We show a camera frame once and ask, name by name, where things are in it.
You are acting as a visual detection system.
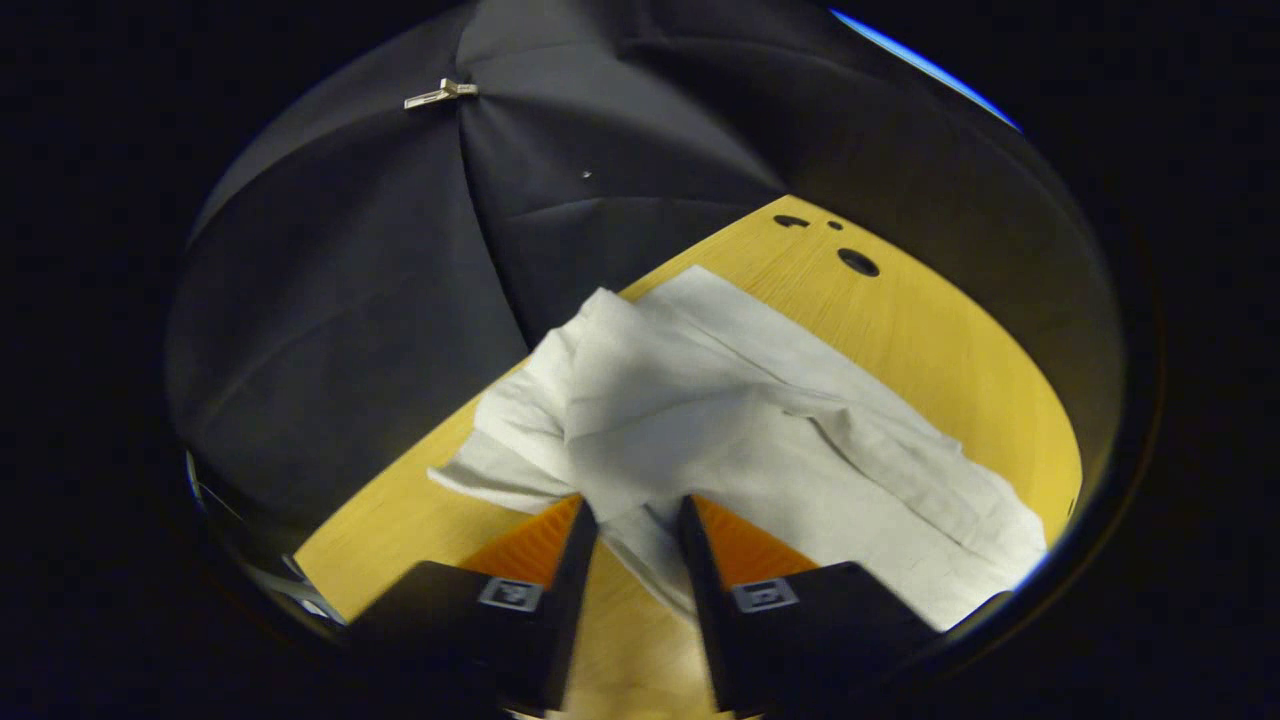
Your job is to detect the white jeans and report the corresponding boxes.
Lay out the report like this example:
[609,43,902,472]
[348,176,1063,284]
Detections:
[428,264,1049,631]

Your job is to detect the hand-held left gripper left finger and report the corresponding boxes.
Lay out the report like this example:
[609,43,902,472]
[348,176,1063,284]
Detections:
[345,497,601,713]

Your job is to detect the silver metal clamp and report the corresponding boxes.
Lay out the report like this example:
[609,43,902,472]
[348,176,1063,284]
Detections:
[404,78,479,110]

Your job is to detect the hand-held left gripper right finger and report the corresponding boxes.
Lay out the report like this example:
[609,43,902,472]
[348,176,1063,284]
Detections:
[678,493,1011,716]

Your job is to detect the black backdrop cloth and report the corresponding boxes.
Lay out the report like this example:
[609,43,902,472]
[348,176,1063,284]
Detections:
[165,0,1126,561]

